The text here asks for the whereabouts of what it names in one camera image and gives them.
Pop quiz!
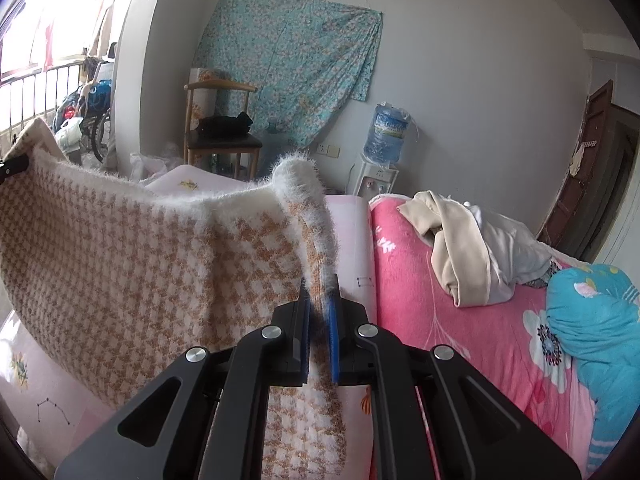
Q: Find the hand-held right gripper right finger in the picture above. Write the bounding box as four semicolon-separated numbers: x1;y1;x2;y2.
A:
326;284;583;480

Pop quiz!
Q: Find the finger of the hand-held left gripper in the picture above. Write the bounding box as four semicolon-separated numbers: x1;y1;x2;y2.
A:
0;154;30;184

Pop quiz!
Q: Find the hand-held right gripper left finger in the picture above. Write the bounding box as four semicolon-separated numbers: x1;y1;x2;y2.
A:
54;280;313;480

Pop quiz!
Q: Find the beige houndstooth fuzzy coat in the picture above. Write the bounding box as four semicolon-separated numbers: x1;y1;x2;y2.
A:
0;116;348;480

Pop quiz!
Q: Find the metal balcony railing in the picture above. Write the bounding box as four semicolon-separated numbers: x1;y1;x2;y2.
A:
0;62;84;152

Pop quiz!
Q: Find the wheelchair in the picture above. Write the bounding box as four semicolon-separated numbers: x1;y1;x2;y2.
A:
52;77;114;164

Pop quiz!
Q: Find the pink floral fleece blanket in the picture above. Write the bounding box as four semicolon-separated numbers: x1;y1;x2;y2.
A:
367;192;601;480

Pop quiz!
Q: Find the clear plastic bag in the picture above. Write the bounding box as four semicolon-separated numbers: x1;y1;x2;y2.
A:
129;152;172;184

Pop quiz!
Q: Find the cream garment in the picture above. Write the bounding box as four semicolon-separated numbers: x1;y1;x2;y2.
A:
397;190;512;309

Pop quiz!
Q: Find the white water dispenser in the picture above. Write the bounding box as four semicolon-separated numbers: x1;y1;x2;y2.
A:
350;157;401;197

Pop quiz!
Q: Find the pale grey garment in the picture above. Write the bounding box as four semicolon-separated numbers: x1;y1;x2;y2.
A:
462;201;567;292

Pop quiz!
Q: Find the wooden chair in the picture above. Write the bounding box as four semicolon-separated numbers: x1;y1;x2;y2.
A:
182;79;265;182

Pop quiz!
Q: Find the black bag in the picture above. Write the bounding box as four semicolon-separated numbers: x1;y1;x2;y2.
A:
195;111;254;142

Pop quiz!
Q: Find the blue water bottle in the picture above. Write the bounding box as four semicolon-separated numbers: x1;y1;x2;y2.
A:
363;102;412;167

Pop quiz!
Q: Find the teal floral quilt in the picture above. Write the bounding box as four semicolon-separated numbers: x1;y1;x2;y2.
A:
545;262;640;472

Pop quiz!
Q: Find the dark brown door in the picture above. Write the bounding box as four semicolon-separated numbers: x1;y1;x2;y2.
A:
537;80;640;264

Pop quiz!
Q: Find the teal floral wall cloth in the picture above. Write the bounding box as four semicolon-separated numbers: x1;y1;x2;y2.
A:
192;0;386;149

